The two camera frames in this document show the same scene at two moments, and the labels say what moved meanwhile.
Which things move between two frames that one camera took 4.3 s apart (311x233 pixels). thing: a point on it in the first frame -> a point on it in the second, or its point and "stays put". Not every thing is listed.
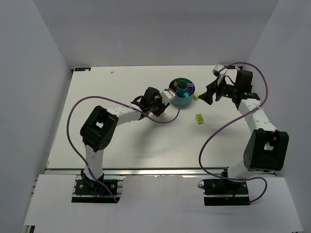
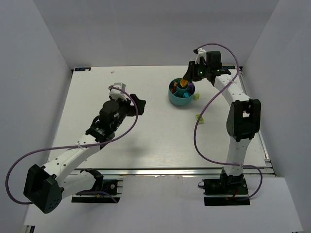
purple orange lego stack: [190, 88] stays put
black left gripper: [160, 107] -> [132, 108]
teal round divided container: [184, 88] stays put
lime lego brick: [199, 119] stays put
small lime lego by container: [196, 96] stays put
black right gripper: [217, 91] -> [192, 71]
